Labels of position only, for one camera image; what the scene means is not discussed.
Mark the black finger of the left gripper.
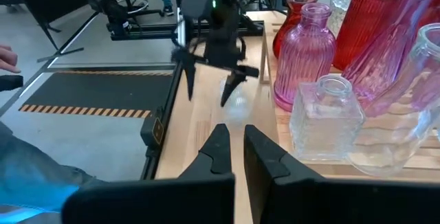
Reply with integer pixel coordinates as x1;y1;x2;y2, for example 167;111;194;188
219;65;261;108
170;47;197;102

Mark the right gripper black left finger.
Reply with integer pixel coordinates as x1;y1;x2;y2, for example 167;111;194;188
60;123;237;224

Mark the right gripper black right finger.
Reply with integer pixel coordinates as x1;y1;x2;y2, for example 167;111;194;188
243;124;440;224

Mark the dark red round vase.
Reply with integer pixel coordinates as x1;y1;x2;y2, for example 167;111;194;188
272;0;319;59

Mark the pink ribbed glass vase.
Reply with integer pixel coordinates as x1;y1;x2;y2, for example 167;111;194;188
273;2;337;112

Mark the clear square glass vase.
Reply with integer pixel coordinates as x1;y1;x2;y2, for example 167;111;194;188
289;74;366;161

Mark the clear bulbous glass vase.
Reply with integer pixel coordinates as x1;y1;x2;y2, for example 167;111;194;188
346;23;440;177

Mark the clear textured bottle vase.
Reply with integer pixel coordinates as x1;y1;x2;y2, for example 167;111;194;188
329;0;360;36

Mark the red ribbed glass vase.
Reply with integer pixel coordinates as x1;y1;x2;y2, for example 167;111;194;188
332;0;404;71

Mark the pink twisted glass vase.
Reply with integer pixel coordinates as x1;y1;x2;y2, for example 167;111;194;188
340;0;440;118

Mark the red slim bottle vase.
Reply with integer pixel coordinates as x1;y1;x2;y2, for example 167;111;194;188
422;5;440;29

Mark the wooden slatted shelf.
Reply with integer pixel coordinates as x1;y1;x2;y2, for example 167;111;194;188
259;10;440;183

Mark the black hazard-striped floor mat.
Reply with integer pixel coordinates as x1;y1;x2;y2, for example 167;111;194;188
19;69;175;119

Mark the person's leg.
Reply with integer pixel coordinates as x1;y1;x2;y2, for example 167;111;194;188
0;120;107;224

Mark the person's hand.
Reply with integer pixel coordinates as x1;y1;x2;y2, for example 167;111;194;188
0;44;21;74

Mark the black aluminium table frame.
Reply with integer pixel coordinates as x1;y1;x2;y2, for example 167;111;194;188
109;9;265;180

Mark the black handle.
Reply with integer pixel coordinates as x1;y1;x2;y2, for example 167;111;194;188
0;75;24;93

